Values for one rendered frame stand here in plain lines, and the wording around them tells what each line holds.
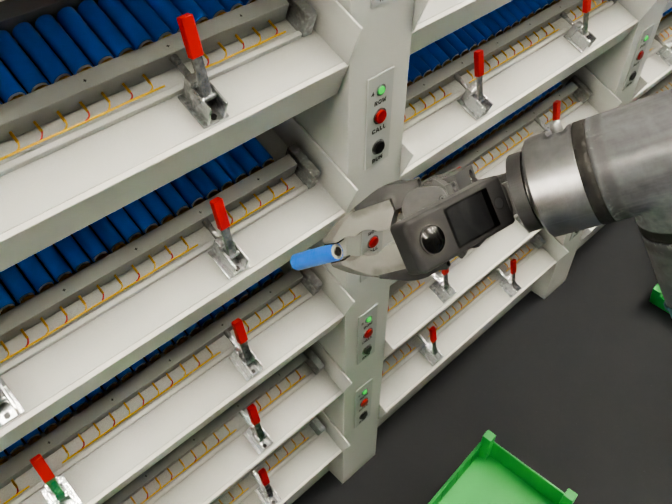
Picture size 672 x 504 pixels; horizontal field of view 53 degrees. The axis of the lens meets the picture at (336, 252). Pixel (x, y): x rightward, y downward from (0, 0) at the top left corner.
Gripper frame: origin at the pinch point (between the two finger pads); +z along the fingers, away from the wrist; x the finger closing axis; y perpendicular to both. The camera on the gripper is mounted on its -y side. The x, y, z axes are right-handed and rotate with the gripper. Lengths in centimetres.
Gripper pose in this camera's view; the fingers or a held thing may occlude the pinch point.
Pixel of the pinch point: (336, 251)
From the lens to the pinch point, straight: 67.9
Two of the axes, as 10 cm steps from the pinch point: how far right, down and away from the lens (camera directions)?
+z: -8.3, 2.5, 5.0
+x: -3.5, -9.3, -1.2
